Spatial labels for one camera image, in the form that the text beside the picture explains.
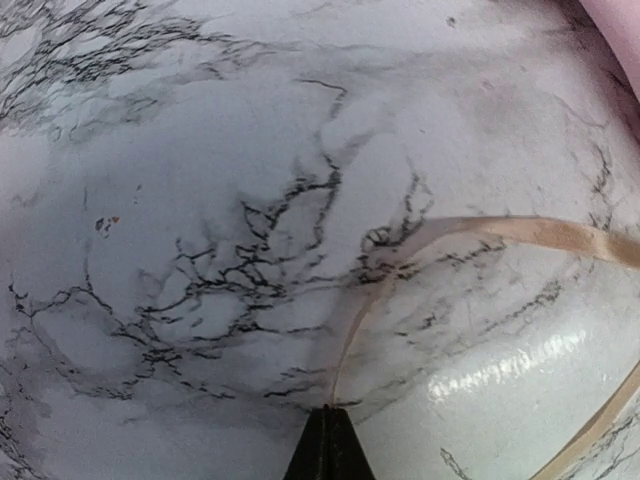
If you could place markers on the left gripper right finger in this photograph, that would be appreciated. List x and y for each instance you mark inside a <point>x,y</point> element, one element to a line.
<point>346,458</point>

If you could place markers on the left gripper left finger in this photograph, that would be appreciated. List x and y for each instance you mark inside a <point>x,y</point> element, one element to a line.
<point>310,457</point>

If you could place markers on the tan ribbon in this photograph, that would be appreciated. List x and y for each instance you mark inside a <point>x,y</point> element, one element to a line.
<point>548,233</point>

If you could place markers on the pink wrapping paper sheet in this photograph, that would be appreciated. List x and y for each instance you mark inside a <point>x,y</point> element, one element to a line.
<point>618,21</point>

